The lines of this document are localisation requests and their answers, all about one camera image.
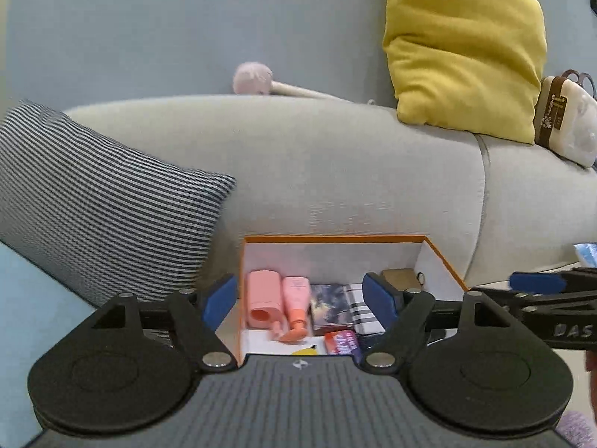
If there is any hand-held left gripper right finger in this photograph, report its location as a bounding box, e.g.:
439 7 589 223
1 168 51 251
363 271 518 368

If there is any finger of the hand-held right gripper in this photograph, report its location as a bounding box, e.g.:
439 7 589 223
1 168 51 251
509 266 597 296
476 288 597 318

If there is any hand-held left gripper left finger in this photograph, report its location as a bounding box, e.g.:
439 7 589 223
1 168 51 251
88 274 237 371

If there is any plaid case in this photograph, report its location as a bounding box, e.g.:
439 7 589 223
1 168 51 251
347 283 385 335

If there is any brown box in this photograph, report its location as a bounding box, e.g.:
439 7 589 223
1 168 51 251
381 268 419 291

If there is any pink cup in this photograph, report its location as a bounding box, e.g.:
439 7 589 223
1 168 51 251
246 271 284 330

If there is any dark printed card box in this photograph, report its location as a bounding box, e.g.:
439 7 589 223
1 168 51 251
309 284 355 332

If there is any blue red tin case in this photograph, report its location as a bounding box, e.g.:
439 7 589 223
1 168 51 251
323 330 363 362

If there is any orange cardboard box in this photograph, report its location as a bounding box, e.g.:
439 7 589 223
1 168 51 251
237 234 468 367

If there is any pink lotion bottle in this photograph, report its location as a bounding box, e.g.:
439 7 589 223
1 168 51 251
273 276 312 343

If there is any blue printed pillow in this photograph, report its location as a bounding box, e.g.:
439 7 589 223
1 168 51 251
573 242 597 269

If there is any purple fluffy blanket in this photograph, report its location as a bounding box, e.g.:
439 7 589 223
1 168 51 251
555 410 597 448

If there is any black white houndstooth pillow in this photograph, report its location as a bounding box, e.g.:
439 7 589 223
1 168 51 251
0 99 236 309

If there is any cream mini suitcase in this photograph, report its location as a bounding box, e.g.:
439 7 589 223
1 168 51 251
533 70 597 169

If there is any light blue pillow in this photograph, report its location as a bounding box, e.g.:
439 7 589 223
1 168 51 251
0 242 101 448

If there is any pink massage hammer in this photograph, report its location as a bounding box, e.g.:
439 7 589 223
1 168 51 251
232 62 378 106

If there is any yellow pillow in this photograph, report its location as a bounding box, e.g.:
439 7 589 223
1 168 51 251
382 0 547 145

